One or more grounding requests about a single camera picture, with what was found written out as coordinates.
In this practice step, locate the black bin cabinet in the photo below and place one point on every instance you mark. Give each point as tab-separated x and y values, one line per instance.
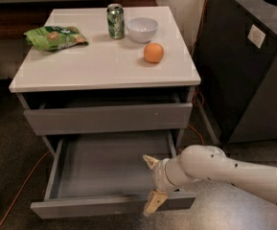
239	80

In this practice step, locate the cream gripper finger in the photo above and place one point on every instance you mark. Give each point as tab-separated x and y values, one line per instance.
155	200
151	161

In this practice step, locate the grey drawer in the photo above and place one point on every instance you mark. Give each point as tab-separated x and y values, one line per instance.
93	116
102	174

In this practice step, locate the orange fruit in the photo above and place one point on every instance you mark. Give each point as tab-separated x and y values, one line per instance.
153	53

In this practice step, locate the grey top drawer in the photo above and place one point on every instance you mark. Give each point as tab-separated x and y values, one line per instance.
93	116

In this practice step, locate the green snack bag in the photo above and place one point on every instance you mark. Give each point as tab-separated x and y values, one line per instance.
54	38

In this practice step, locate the white bowl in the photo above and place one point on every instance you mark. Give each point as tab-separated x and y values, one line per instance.
142	29

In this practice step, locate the white label on cabinet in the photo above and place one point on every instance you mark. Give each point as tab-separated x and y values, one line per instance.
256	36

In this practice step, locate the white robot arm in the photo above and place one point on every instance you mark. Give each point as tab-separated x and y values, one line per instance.
199	162

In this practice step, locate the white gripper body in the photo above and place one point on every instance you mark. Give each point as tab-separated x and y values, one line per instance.
159	174

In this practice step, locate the grey drawer cabinet white top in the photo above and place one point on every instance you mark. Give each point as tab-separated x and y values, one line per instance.
106	69

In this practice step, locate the green soda can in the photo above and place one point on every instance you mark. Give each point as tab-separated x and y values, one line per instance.
115	21

